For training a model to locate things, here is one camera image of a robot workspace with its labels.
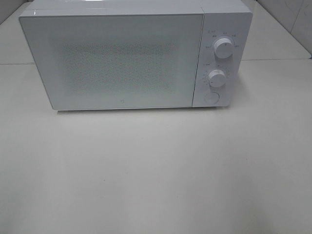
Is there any round white door button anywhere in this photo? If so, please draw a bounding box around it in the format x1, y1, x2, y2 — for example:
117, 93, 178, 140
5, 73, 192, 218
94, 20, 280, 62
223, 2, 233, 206
205, 92, 220, 106

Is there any white timer knob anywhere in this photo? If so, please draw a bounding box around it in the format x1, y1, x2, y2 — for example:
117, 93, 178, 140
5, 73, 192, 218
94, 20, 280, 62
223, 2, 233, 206
208, 69, 226, 88

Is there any white microwave door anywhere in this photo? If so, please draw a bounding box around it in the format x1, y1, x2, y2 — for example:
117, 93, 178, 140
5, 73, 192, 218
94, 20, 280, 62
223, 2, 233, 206
19, 14, 203, 111

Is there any upper white power knob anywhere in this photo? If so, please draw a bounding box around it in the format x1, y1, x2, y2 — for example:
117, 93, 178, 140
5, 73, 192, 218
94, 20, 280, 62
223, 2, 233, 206
213, 37, 234, 59

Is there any white microwave oven body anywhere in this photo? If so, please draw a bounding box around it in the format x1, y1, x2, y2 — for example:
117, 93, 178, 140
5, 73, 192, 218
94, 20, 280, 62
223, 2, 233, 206
19, 0, 253, 108

